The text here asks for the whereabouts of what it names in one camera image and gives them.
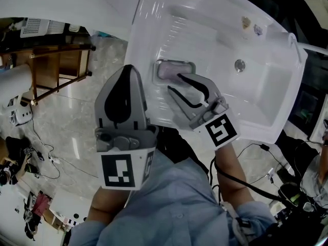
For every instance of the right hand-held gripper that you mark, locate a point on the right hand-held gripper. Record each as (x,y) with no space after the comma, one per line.
(220,131)

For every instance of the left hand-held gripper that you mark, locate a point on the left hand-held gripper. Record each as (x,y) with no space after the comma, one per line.
(120,170)

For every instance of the pink bar of soap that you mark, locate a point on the pink bar of soap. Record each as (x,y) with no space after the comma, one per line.
(169,72)

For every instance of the person's left forearm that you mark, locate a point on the person's left forearm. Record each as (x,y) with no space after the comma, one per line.
(107,204)

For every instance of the person's right forearm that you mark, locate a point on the person's right forearm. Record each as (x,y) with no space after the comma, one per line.
(234,175)

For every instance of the metal sink drain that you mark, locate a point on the metal sink drain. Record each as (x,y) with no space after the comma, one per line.
(240,65)

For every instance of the person's black trousers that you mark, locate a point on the person's black trousers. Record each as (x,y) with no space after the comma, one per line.
(176,147)

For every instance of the white ceramic sink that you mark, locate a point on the white ceramic sink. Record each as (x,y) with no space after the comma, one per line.
(217,47)

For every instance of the white power strip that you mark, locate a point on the white power strip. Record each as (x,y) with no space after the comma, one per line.
(55,160)

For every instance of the white box device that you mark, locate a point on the white box device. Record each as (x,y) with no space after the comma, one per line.
(21,115)

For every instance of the white sink faucet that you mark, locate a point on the white sink faucet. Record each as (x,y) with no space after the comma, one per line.
(284,40)

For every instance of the person's light blue shirt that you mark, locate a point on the person's light blue shirt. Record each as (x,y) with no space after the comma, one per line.
(174,209)

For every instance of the white perforated plastic basket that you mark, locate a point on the white perforated plastic basket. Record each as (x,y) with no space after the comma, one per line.
(34,27)

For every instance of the pile of clothes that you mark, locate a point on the pile of clothes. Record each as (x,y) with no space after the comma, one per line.
(36,211)

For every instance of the black equipment pile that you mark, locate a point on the black equipment pile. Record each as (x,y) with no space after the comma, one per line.
(299,214)

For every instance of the wooden frame table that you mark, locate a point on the wooden frame table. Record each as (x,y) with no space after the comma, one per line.
(46,58)

